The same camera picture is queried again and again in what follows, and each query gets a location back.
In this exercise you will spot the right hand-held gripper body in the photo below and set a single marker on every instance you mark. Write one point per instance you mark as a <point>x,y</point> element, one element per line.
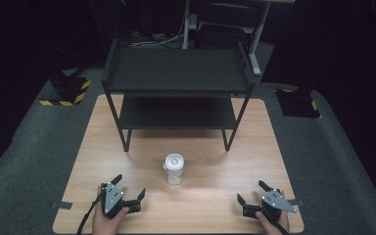
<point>275,200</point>

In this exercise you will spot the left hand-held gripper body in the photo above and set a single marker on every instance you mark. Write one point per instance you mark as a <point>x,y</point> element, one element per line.
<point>112,197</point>

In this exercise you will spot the white lidded steel cup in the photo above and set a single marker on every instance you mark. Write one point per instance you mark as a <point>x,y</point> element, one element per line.
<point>174,168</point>

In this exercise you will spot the black two-tier shelf rack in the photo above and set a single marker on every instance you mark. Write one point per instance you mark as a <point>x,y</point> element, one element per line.
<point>176,70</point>

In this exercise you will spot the person's right hand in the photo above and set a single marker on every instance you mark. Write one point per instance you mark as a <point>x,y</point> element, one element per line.
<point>274,227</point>

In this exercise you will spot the person's left hand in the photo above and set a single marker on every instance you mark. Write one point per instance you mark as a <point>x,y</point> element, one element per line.
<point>104,225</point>

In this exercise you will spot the grey tape strip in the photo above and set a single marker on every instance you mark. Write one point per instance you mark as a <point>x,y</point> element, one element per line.
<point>295,202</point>
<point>62,205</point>

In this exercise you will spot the white metal stand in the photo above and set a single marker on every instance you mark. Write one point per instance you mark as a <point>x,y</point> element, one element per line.
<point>256,42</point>

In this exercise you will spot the black box under stand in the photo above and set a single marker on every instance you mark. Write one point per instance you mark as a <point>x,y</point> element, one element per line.
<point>220,36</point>

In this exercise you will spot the black yellow striped base plate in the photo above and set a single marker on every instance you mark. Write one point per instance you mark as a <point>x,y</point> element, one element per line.
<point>298,104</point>
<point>68,91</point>

